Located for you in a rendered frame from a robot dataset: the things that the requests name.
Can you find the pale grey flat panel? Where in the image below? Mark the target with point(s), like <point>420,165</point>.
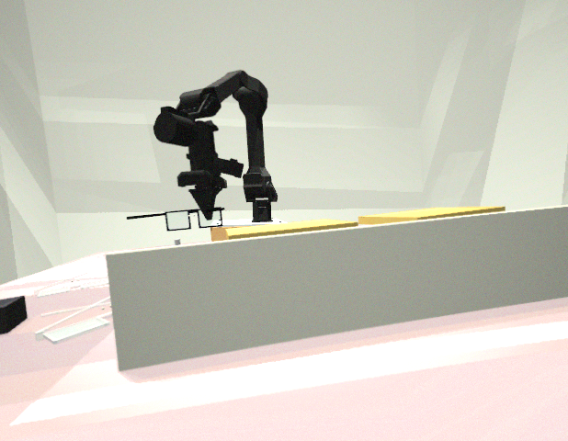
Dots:
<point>184,301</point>

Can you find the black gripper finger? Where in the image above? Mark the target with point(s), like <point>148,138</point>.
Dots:
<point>214,196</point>
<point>204,198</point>

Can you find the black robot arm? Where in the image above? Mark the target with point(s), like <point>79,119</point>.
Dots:
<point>179,127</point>

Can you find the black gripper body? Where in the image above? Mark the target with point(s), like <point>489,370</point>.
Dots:
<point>201,174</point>

